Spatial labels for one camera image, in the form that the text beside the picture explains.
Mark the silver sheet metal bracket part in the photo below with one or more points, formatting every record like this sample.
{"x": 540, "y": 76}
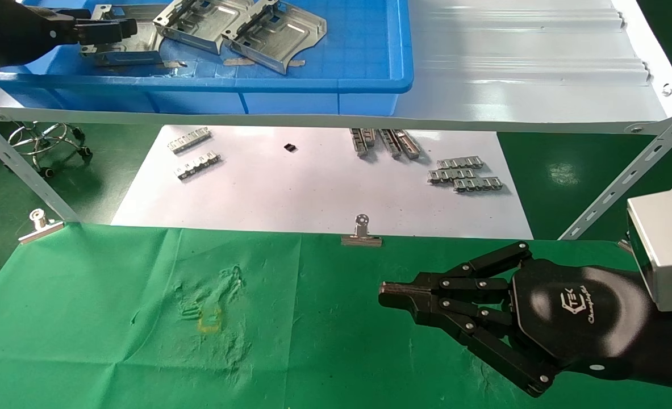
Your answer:
{"x": 199, "y": 25}
{"x": 284, "y": 37}
{"x": 140, "y": 50}

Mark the white sheet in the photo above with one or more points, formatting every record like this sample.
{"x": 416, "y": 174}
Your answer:
{"x": 290, "y": 193}

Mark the tan tape piece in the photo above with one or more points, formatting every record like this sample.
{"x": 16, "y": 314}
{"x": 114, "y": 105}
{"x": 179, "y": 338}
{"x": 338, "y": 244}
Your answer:
{"x": 174, "y": 64}
{"x": 298, "y": 62}
{"x": 238, "y": 61}

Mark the chrome stool base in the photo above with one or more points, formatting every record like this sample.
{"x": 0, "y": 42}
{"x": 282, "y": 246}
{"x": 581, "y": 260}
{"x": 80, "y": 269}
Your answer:
{"x": 49, "y": 139}

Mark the small metal clip strip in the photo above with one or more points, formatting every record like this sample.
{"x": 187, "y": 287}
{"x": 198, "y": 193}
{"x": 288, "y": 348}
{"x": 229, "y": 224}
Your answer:
{"x": 478, "y": 184}
{"x": 198, "y": 166}
{"x": 450, "y": 176}
{"x": 189, "y": 141}
{"x": 459, "y": 163}

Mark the short metal rail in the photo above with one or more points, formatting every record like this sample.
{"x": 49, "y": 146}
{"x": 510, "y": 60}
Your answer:
{"x": 409, "y": 146}
{"x": 359, "y": 143}
{"x": 391, "y": 144}
{"x": 371, "y": 136}

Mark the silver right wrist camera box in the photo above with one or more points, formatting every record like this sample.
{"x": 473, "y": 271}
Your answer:
{"x": 668, "y": 244}

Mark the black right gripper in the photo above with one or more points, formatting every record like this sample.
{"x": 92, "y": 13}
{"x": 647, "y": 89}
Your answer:
{"x": 580, "y": 312}

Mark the green cloth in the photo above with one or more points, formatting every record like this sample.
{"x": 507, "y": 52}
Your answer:
{"x": 290, "y": 329}

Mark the slotted white angle brace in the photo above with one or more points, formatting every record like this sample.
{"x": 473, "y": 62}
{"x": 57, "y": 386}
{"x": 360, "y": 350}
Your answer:
{"x": 625, "y": 176}
{"x": 23, "y": 170}

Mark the silver binder clip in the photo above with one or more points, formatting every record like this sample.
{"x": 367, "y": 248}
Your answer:
{"x": 43, "y": 229}
{"x": 362, "y": 238}

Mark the blue plastic bin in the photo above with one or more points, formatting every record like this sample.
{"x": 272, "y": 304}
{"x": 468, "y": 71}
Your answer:
{"x": 358, "y": 62}

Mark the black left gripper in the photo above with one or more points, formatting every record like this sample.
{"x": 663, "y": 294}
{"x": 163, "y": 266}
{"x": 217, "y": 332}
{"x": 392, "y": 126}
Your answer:
{"x": 23, "y": 31}

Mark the white metal shelf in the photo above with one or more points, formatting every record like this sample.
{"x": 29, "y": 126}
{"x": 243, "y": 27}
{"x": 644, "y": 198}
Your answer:
{"x": 512, "y": 85}

